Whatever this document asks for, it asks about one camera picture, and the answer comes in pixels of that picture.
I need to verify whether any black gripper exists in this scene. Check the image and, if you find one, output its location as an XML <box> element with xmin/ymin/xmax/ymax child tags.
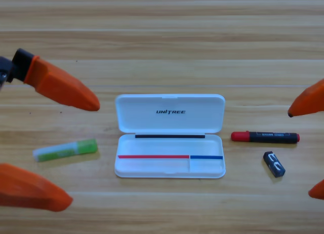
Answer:
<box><xmin>0</xmin><ymin>48</ymin><xmax>101</xmax><ymax>111</ymax></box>

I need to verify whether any white plastic pencil case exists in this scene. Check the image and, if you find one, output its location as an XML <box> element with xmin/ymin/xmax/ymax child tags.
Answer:
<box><xmin>114</xmin><ymin>93</ymin><xmax>226</xmax><ymax>179</ymax></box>

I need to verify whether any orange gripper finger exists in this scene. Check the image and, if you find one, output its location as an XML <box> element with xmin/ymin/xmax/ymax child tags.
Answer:
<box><xmin>308</xmin><ymin>179</ymin><xmax>324</xmax><ymax>201</ymax></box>
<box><xmin>0</xmin><ymin>163</ymin><xmax>73</xmax><ymax>212</ymax></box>
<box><xmin>288</xmin><ymin>79</ymin><xmax>324</xmax><ymax>118</ymax></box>

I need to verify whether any green glue stick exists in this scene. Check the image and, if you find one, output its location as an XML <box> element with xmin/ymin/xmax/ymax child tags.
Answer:
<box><xmin>32</xmin><ymin>138</ymin><xmax>99</xmax><ymax>163</ymax></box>

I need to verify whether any black marker with red cap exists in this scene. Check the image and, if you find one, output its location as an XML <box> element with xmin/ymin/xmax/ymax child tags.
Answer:
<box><xmin>230</xmin><ymin>131</ymin><xmax>301</xmax><ymax>144</ymax></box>

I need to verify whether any dark blue eraser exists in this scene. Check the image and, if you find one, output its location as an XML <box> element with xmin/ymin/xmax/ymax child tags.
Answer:
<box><xmin>262</xmin><ymin>150</ymin><xmax>287</xmax><ymax>178</ymax></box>

